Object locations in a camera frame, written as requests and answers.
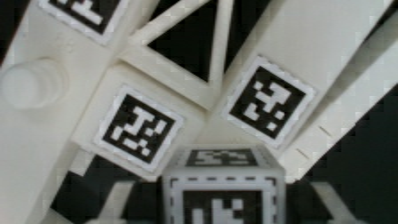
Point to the white chair seat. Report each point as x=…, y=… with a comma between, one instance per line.
x=139, y=123

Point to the white U-shaped obstacle fence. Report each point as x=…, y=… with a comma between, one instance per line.
x=364, y=83

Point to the white chair back frame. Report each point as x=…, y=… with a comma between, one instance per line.
x=245, y=54

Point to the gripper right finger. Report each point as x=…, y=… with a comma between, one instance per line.
x=314, y=206

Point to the white tagged cube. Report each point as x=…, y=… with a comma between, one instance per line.
x=222, y=184

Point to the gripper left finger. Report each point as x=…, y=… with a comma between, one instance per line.
x=130, y=204

